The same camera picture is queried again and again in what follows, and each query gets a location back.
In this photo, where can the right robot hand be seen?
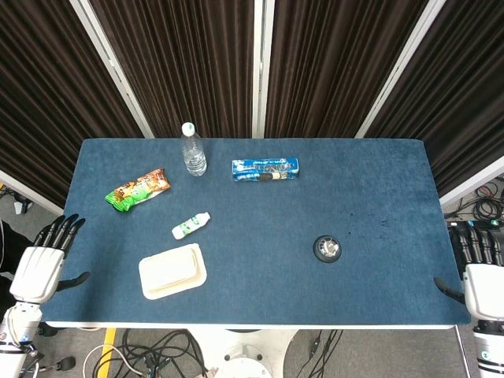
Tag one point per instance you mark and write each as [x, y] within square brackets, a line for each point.
[486, 287]

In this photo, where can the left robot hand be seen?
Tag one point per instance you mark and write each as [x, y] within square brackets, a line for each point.
[37, 271]

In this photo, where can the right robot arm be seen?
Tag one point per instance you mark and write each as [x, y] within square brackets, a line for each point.
[490, 350]

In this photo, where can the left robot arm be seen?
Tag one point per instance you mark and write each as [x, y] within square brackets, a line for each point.
[15, 354]

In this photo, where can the yellow floor tape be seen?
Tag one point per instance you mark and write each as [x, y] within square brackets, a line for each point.
[105, 350]

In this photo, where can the green orange snack bag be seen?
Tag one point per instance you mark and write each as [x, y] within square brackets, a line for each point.
[136, 189]

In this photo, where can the white foam food container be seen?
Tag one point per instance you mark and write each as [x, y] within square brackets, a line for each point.
[173, 271]

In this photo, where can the small white green bottle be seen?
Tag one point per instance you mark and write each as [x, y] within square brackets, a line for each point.
[189, 226]

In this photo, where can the dark pleated curtain panel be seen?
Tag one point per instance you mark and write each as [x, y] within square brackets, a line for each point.
[47, 98]
[334, 59]
[464, 98]
[189, 59]

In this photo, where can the clear plastic water bottle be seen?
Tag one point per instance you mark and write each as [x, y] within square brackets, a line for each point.
[193, 155]

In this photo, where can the blue table cloth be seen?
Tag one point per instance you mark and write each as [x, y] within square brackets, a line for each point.
[275, 220]

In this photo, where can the blue cookie box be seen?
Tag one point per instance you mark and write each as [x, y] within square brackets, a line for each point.
[264, 169]

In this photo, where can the white partition base rail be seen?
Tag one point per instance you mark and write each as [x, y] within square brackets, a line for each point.
[31, 193]
[472, 179]

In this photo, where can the white partition post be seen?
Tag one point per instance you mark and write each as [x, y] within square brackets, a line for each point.
[114, 75]
[393, 75]
[263, 71]

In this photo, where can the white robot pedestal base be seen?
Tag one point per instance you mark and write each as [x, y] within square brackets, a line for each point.
[244, 354]

